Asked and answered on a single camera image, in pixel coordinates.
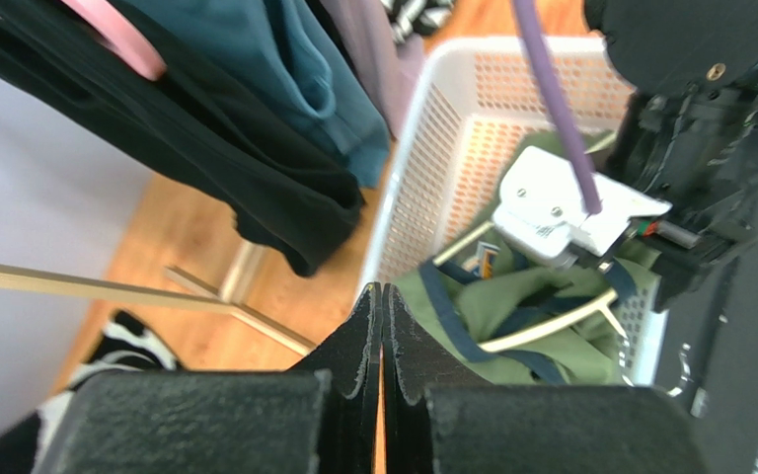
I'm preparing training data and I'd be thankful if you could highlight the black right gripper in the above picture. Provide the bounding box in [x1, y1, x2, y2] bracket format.
[605, 88, 758, 311]

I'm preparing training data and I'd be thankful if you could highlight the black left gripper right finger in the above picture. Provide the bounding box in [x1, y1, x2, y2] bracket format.
[382, 284, 708, 473]

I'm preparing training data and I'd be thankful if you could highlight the zebra print blanket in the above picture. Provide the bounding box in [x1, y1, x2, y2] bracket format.
[0, 310, 185, 473]

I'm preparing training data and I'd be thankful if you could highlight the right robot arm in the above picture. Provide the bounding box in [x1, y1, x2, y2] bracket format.
[583, 1, 758, 311]

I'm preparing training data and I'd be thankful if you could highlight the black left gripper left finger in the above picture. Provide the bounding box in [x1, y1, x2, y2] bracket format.
[38, 282, 382, 473]

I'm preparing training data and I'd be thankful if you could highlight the green tank top navy trim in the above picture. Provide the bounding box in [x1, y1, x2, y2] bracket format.
[392, 129, 661, 387]

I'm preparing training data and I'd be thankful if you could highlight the lilac ribbed tank top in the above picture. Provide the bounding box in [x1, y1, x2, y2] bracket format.
[320, 0, 424, 138]

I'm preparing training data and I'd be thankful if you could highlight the cream plastic hanger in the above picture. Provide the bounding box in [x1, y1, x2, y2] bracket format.
[431, 131, 630, 355]

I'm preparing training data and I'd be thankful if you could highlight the white perforated plastic basket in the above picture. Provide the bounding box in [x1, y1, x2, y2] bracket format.
[359, 37, 667, 386]

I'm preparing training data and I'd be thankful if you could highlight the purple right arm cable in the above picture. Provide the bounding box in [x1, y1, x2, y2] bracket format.
[510, 0, 604, 217]

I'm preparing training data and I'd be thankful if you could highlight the black white striped tank top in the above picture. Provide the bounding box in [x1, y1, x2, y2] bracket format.
[380, 0, 456, 44]

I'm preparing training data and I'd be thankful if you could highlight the blue ribbed tank top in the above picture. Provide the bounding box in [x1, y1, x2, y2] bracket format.
[116, 1, 389, 188]

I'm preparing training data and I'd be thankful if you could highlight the pink hanger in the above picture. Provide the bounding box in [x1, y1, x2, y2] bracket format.
[0, 0, 168, 83]

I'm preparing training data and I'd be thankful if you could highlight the black mounting rail base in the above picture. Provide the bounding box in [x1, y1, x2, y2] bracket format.
[656, 193, 758, 473]

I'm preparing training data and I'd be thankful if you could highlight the wooden clothes rack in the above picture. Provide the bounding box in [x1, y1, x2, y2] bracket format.
[0, 242, 316, 356]

